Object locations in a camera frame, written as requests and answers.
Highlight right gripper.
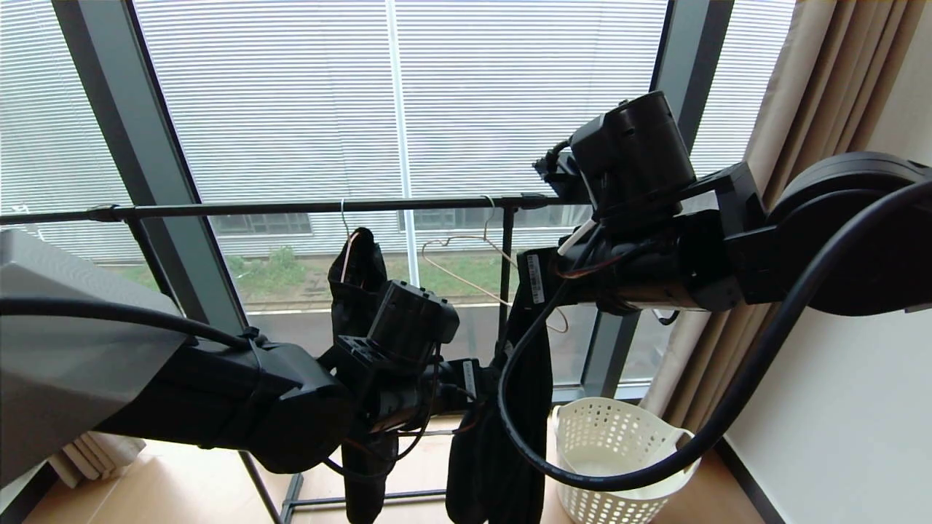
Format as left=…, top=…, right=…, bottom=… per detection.
left=515, top=217, right=745, bottom=317

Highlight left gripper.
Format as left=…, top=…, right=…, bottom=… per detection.
left=421, top=356, right=505, bottom=410

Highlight black garment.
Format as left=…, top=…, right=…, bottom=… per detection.
left=445, top=290, right=555, bottom=524

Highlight pink clothes hanger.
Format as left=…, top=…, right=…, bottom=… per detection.
left=339, top=197, right=363, bottom=286
left=420, top=194, right=569, bottom=335

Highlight black shorts with white cords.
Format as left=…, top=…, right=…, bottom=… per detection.
left=327, top=226, right=399, bottom=524

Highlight white laundry basket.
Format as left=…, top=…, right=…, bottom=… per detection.
left=549, top=396, right=702, bottom=524

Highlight black clothes rack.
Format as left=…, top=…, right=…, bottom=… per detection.
left=0, top=192, right=583, bottom=524

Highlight beige curtain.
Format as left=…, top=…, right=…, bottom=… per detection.
left=639, top=0, right=930, bottom=439
left=47, top=430, right=147, bottom=489

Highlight window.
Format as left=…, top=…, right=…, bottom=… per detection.
left=0, top=0, right=799, bottom=406

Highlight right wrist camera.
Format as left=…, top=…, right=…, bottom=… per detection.
left=533, top=138, right=592, bottom=206

